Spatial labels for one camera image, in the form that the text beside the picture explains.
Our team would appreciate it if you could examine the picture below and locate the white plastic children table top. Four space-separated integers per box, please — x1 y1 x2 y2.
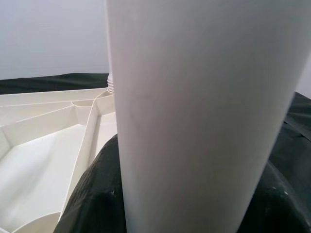
0 87 119 233

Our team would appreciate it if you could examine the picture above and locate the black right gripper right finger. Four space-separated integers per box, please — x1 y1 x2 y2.
239 160 311 233

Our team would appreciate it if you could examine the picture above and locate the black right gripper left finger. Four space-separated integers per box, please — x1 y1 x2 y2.
54 134 129 233

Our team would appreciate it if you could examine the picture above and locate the black cloth table cover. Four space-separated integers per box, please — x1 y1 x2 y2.
0 72 311 192

